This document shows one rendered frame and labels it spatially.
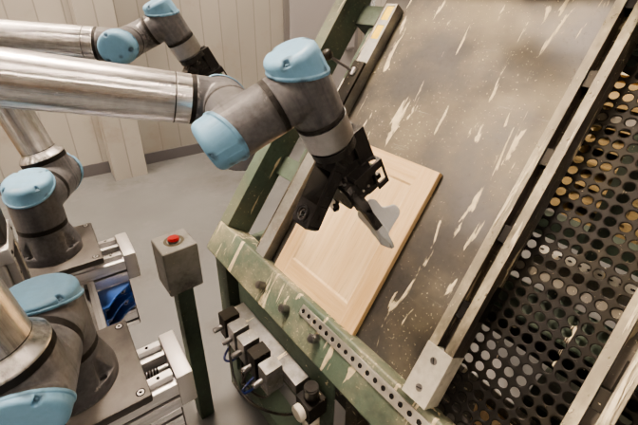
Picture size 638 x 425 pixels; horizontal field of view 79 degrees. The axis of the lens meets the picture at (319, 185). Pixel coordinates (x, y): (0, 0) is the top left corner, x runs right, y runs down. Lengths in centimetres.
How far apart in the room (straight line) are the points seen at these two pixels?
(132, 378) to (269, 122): 59
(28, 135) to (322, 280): 90
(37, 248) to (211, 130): 84
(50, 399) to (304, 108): 49
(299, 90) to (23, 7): 380
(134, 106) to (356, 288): 75
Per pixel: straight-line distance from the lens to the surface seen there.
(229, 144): 48
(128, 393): 88
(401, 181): 110
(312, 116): 51
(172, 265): 140
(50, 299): 75
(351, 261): 112
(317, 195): 58
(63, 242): 126
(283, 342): 125
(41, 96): 60
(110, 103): 59
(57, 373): 68
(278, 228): 130
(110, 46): 100
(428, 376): 94
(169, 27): 112
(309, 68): 48
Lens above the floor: 170
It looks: 27 degrees down
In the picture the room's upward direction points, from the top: 1 degrees clockwise
